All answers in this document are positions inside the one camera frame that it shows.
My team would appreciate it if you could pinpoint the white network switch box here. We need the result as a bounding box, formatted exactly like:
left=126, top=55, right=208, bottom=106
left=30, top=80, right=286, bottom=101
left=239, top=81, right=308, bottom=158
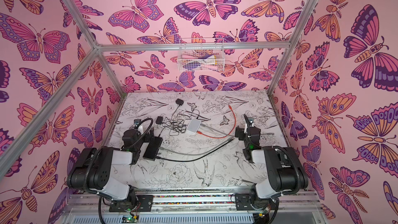
left=186, top=119, right=202, bottom=133

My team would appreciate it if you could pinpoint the red ethernet cable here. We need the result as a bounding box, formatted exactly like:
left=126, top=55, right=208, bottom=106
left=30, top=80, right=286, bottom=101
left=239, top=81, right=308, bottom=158
left=197, top=104, right=237, bottom=140

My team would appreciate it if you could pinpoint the black power adapter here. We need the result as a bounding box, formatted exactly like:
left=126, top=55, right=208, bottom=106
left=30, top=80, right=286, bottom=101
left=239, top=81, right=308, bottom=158
left=165, top=99, right=211, bottom=122
left=155, top=116, right=187, bottom=138

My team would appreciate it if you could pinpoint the black ethernet cable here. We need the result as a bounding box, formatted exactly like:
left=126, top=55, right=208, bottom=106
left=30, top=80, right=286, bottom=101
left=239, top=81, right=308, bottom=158
left=154, top=138, right=234, bottom=163

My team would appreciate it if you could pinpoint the black network switch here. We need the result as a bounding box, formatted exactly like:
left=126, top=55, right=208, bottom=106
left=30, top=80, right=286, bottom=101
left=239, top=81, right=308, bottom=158
left=143, top=136, right=163, bottom=161

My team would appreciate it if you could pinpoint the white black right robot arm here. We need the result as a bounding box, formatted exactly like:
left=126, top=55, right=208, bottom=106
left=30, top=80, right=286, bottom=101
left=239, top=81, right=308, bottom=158
left=235, top=115, right=309, bottom=201

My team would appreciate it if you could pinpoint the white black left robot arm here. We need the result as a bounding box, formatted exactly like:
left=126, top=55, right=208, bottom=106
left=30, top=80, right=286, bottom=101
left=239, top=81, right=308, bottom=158
left=66, top=118, right=154, bottom=204

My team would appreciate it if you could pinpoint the white wire basket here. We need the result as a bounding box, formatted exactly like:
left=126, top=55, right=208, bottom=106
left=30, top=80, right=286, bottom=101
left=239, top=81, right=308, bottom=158
left=176, top=37, right=226, bottom=73

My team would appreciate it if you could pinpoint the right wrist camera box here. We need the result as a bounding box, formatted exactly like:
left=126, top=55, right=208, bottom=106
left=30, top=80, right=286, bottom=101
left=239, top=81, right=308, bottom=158
left=244, top=115, right=254, bottom=134

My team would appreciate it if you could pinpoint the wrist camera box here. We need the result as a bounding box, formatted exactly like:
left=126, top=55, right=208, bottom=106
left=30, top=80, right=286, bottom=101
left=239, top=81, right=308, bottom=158
left=244, top=115, right=254, bottom=134
left=132, top=119, right=141, bottom=130

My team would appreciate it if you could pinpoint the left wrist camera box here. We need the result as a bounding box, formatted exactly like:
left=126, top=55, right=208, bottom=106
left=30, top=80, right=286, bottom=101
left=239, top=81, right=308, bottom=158
left=132, top=119, right=141, bottom=130

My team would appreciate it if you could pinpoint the aluminium frame post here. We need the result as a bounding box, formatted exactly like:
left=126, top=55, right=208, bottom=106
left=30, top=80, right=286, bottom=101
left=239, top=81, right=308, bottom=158
left=62, top=0, right=124, bottom=96

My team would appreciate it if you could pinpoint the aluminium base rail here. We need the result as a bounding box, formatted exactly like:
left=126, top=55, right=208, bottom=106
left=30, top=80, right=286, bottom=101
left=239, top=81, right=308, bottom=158
left=61, top=186, right=328, bottom=224

